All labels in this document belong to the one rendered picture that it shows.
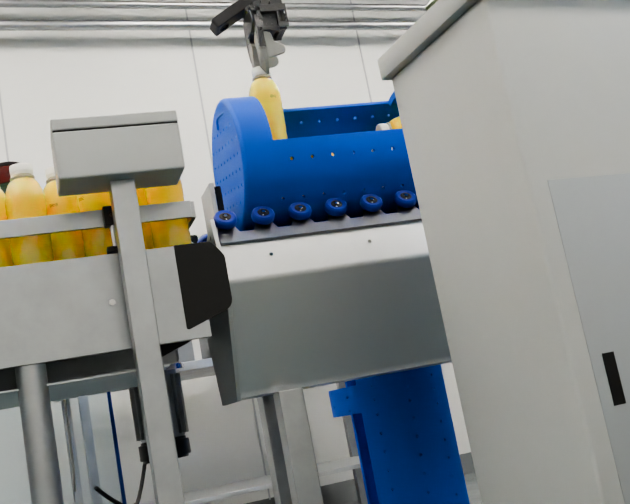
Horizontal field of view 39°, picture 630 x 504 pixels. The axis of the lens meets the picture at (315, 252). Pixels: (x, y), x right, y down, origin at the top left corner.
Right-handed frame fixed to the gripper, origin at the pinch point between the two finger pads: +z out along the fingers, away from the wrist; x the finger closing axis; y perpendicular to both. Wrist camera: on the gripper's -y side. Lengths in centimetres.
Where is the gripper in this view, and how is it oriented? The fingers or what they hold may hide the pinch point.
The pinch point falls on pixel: (260, 72)
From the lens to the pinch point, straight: 190.8
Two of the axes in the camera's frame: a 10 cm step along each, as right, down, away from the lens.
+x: -2.8, 2.2, 9.3
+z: 1.9, 9.7, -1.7
